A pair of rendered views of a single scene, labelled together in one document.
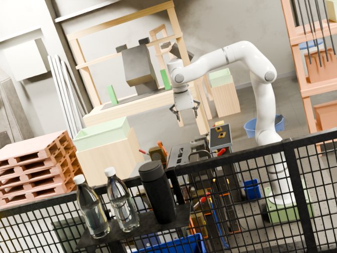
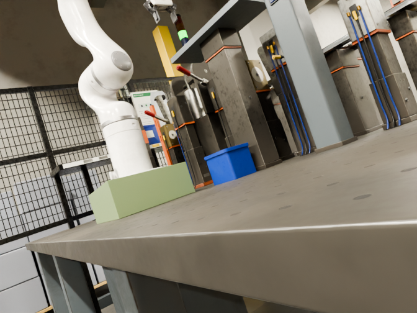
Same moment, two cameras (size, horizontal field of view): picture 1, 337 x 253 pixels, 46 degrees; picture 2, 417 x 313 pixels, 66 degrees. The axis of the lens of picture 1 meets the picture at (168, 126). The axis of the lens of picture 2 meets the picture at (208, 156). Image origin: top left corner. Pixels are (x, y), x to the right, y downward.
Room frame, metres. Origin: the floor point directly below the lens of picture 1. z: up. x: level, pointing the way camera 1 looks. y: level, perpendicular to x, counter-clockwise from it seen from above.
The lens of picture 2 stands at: (2.88, -1.16, 0.73)
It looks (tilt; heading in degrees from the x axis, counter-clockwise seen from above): 3 degrees up; 130
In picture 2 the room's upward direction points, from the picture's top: 19 degrees counter-clockwise
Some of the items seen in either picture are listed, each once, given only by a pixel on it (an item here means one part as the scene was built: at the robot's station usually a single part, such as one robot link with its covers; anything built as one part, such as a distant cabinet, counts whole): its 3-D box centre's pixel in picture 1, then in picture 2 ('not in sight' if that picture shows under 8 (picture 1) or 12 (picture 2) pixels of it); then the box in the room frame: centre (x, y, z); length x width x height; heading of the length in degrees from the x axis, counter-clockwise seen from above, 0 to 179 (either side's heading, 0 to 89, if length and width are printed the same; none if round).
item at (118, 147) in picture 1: (134, 94); not in sight; (5.36, 0.32, 1.03); 1.67 x 1.42 x 2.06; 77
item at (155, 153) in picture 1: (161, 169); not in sight; (2.81, 0.16, 0.88); 0.14 x 0.09 x 0.36; 78
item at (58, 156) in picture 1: (36, 170); not in sight; (5.43, 2.01, 0.40); 1.10 x 0.76 x 0.81; 76
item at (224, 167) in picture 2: (251, 190); (230, 164); (2.31, -0.39, 0.74); 0.11 x 0.10 x 0.09; 168
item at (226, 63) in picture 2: (229, 168); (239, 101); (2.35, -0.29, 0.92); 0.10 x 0.08 x 0.45; 168
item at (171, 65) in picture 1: (176, 73); not in sight; (2.02, -0.13, 1.68); 0.09 x 0.08 x 0.13; 178
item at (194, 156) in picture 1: (208, 194); (208, 123); (2.06, -0.10, 0.94); 0.18 x 0.13 x 0.49; 168
